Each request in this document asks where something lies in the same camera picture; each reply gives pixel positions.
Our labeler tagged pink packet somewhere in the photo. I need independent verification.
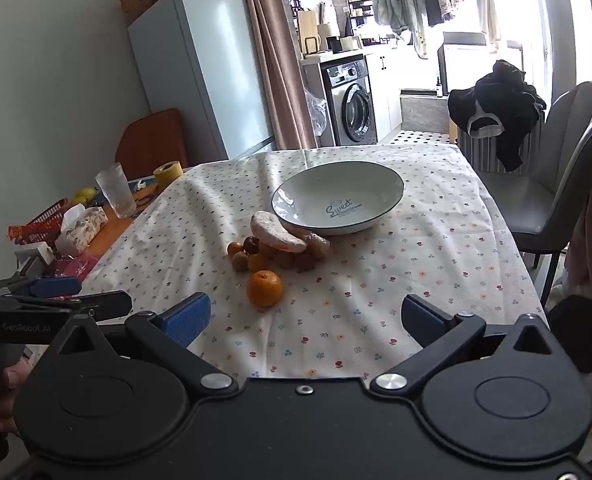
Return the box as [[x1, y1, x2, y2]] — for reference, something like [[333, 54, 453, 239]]
[[51, 254, 100, 281]]

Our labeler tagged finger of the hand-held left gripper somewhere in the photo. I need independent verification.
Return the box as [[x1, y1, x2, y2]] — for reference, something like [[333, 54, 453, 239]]
[[16, 290, 134, 320], [0, 276, 83, 301]]

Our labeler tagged orange chair back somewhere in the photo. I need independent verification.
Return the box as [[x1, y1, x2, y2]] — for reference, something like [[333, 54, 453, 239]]
[[115, 109, 187, 181]]

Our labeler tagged person's left hand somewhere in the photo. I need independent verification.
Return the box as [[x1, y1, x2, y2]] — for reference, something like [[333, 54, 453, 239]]
[[0, 354, 33, 437]]

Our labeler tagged white paper roll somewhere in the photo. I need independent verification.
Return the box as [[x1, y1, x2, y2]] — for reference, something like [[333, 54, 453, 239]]
[[317, 22, 337, 53]]

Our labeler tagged silver washing machine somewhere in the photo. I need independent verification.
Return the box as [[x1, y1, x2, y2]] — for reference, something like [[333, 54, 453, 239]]
[[321, 59, 379, 147]]

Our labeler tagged pale green hanging garment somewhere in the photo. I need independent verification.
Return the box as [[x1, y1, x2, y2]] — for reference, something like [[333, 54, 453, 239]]
[[370, 0, 431, 58]]

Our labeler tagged grey upholstered chair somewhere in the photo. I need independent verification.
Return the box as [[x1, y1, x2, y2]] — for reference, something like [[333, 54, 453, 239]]
[[476, 81, 592, 311]]

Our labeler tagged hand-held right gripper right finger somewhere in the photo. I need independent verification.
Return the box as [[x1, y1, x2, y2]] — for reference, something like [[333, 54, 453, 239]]
[[370, 293, 557, 397]]

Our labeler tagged red plastic basket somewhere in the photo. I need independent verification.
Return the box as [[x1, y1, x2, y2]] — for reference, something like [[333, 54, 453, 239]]
[[8, 198, 72, 246]]

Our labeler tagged white kitchen cabinet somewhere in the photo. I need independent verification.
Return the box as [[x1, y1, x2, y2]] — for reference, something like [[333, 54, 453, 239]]
[[365, 47, 407, 136]]

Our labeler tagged white bowl with dark rim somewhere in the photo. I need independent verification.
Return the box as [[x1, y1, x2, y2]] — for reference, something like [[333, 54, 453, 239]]
[[271, 161, 405, 237]]

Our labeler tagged clear plastic bag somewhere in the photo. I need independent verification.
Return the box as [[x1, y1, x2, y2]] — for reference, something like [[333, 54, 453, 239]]
[[306, 87, 329, 136]]

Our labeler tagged floral tissue pack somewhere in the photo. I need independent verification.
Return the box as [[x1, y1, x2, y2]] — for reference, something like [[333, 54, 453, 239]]
[[55, 204, 109, 256]]

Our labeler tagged white refrigerator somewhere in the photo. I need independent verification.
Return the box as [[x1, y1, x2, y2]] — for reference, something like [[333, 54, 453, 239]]
[[127, 0, 277, 162]]

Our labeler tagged pink curtain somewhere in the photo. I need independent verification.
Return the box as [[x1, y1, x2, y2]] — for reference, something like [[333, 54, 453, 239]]
[[236, 0, 319, 151]]

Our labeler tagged striped chair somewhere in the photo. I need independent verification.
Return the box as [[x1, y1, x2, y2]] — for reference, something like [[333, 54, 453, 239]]
[[456, 115, 544, 176]]

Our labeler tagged yellow tape roll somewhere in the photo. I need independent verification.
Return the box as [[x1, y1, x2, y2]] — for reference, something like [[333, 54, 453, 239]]
[[153, 161, 184, 193]]

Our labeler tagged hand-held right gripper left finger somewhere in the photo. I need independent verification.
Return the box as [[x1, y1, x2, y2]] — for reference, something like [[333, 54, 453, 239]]
[[56, 293, 240, 399]]

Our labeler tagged pink peeled pomelo slice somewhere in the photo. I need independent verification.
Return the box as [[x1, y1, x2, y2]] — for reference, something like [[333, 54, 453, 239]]
[[250, 211, 308, 254]]

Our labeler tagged white appliance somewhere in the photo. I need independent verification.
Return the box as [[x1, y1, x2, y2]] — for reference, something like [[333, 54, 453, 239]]
[[438, 41, 524, 97]]

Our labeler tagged black clothing pile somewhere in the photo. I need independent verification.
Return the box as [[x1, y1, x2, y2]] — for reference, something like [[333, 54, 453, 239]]
[[448, 60, 547, 172]]

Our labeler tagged dark cloth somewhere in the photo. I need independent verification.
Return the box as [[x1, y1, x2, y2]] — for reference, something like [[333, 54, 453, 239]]
[[546, 294, 592, 374]]

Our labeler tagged wooden cutting board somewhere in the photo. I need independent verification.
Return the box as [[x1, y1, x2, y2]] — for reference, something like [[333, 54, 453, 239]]
[[297, 10, 321, 56]]

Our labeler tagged floral tablecloth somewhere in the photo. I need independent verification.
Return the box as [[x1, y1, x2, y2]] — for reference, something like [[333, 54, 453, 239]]
[[78, 142, 549, 381]]

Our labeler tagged orange mandarin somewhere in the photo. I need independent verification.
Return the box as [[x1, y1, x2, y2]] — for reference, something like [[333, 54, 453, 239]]
[[246, 269, 284, 308]]

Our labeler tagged clear drinking glass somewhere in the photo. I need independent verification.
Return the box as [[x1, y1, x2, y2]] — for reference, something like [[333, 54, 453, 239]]
[[95, 162, 138, 220]]

